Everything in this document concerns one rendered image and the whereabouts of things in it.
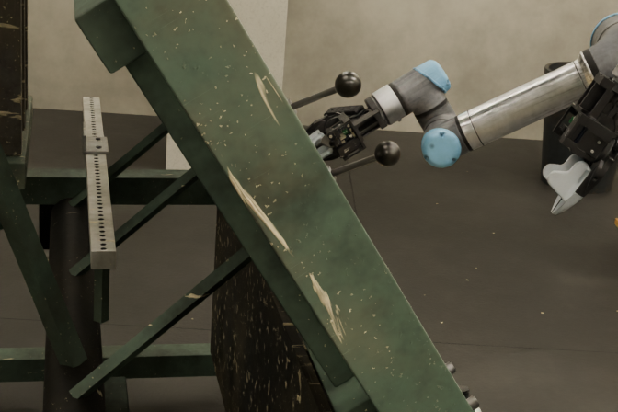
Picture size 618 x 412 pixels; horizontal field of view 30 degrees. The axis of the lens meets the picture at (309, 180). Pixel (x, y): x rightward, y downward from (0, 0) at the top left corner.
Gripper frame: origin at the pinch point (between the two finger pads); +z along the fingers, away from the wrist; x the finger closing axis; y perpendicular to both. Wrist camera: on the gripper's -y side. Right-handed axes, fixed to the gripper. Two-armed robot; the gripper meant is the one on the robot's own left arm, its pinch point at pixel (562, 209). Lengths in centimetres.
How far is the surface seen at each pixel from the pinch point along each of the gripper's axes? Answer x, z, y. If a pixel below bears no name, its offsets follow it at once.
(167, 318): -52, 70, 35
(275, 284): 16.1, 27.2, 32.9
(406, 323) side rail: 25.8, 19.2, 17.5
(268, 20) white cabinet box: -414, 66, 31
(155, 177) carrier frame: -178, 88, 47
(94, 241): -60, 67, 55
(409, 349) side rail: 25.6, 22.1, 15.1
